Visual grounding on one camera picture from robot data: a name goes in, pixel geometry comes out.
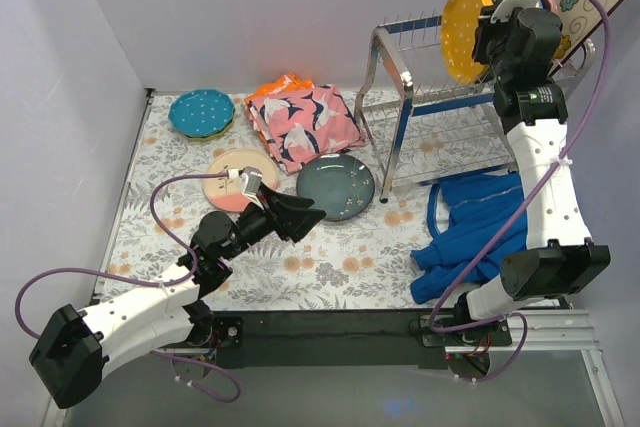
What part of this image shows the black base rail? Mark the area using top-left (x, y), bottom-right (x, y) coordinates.
top-left (176, 309), bottom-right (511, 369)

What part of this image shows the cream and pink plate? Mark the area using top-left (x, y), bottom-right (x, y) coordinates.
top-left (203, 148), bottom-right (279, 213)

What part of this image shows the green polka dot plate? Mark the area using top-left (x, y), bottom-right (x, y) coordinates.
top-left (176, 119), bottom-right (234, 142)

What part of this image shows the blue polka dot plate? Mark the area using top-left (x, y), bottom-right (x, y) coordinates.
top-left (168, 89), bottom-right (235, 136)

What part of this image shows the yellow polka dot plate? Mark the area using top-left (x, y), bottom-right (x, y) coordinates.
top-left (440, 0), bottom-right (493, 83)

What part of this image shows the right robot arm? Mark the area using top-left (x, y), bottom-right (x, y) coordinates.
top-left (452, 8), bottom-right (611, 345)

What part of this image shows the orange cloth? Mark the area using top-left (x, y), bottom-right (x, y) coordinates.
top-left (244, 73), bottom-right (314, 107)

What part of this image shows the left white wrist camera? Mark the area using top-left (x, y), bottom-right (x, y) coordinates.
top-left (227, 167), bottom-right (263, 208)

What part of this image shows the floral table mat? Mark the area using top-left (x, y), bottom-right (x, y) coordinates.
top-left (94, 93), bottom-right (510, 311)

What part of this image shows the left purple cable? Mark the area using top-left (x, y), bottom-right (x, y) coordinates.
top-left (13, 171), bottom-right (242, 404)

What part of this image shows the steel dish rack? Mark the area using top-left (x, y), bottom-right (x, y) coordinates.
top-left (353, 15), bottom-right (597, 204)

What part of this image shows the blue cloth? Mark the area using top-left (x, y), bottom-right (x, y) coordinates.
top-left (410, 173), bottom-right (524, 304)

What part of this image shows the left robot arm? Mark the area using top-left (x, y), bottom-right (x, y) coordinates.
top-left (29, 186), bottom-right (326, 409)

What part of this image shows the pink bird print cloth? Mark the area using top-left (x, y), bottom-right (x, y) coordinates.
top-left (248, 85), bottom-right (364, 174)

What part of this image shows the dark teal plate on table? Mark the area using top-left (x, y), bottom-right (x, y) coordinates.
top-left (296, 153), bottom-right (376, 222)

